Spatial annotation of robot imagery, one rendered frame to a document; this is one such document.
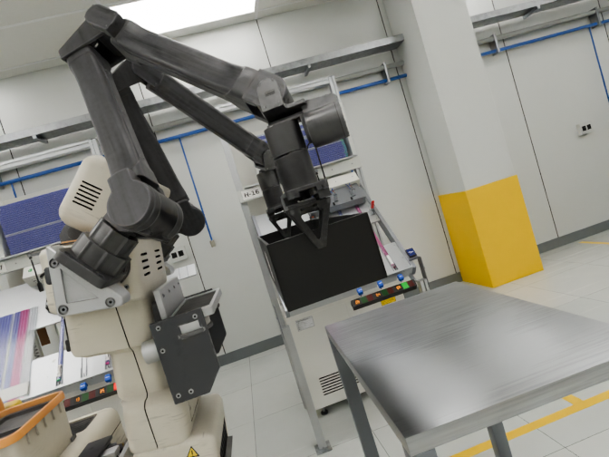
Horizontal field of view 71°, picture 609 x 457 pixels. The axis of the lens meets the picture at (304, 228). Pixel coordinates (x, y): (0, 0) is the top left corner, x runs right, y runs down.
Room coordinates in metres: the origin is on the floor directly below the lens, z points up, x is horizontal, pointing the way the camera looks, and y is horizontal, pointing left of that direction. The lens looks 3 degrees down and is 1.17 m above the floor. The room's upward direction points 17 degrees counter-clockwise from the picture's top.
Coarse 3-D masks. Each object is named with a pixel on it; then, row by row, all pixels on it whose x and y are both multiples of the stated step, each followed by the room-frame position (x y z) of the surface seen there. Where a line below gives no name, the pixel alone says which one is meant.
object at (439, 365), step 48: (480, 288) 1.20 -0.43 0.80; (336, 336) 1.17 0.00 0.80; (384, 336) 1.05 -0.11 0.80; (432, 336) 0.96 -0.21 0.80; (480, 336) 0.88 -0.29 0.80; (528, 336) 0.81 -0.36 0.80; (576, 336) 0.75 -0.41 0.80; (384, 384) 0.80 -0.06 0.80; (432, 384) 0.74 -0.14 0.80; (480, 384) 0.69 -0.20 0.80; (528, 384) 0.65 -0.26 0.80; (576, 384) 0.64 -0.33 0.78; (432, 432) 0.61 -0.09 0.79
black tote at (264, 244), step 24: (336, 216) 0.90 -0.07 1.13; (360, 216) 0.68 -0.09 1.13; (264, 240) 0.85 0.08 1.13; (288, 240) 0.67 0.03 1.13; (336, 240) 0.68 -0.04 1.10; (360, 240) 0.68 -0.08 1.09; (288, 264) 0.67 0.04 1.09; (312, 264) 0.67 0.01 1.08; (336, 264) 0.68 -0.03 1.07; (360, 264) 0.68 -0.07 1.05; (288, 288) 0.67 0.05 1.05; (312, 288) 0.67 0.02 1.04; (336, 288) 0.67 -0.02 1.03
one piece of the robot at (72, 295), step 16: (48, 256) 0.67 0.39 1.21; (64, 272) 0.67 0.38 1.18; (64, 288) 0.67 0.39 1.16; (80, 288) 0.67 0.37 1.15; (96, 288) 0.67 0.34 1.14; (112, 288) 0.68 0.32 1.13; (64, 304) 0.67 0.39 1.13; (80, 304) 0.67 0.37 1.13; (96, 304) 0.67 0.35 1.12; (112, 304) 0.68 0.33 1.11
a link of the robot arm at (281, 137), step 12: (288, 120) 0.65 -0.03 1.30; (300, 120) 0.68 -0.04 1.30; (264, 132) 0.68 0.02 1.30; (276, 132) 0.65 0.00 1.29; (288, 132) 0.65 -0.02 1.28; (300, 132) 0.67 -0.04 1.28; (276, 144) 0.65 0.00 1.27; (288, 144) 0.65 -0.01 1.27; (300, 144) 0.66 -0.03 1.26; (276, 156) 0.66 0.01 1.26
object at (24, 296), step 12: (12, 288) 2.33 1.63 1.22; (24, 288) 2.32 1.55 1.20; (36, 288) 2.31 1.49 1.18; (0, 300) 2.28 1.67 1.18; (12, 300) 2.27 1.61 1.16; (24, 300) 2.26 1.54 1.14; (36, 300) 2.26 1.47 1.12; (0, 312) 2.23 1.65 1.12; (12, 312) 2.22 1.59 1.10; (36, 324) 2.15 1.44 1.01; (48, 324) 2.14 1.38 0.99
